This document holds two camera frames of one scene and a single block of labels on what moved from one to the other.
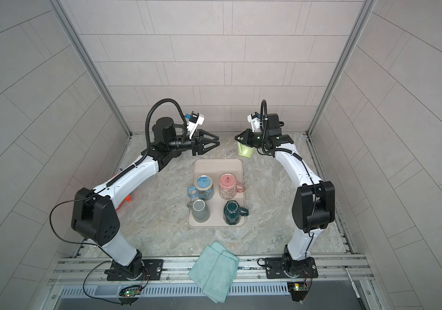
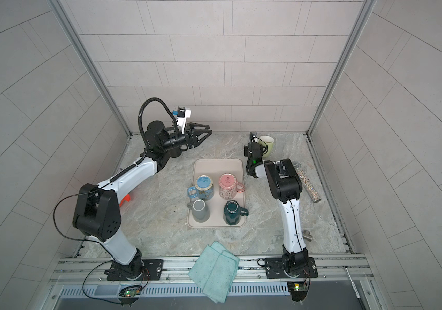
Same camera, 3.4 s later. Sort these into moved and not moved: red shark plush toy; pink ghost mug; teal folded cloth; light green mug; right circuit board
Moved: light green mug
Not moved: teal folded cloth; pink ghost mug; red shark plush toy; right circuit board
